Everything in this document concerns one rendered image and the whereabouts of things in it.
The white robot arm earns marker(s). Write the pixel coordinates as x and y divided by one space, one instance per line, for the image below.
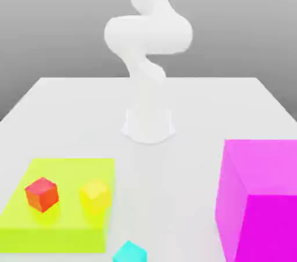
148 34

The small yellow cube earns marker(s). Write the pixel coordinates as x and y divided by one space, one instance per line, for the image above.
95 197

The small red cube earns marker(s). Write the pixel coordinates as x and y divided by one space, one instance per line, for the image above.
41 194

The small cyan cube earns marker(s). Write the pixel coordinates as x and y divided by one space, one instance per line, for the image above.
130 253

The large yellow-green box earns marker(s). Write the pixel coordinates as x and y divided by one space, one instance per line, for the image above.
69 231

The large magenta box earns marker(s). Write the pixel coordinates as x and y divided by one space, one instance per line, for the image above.
266 220

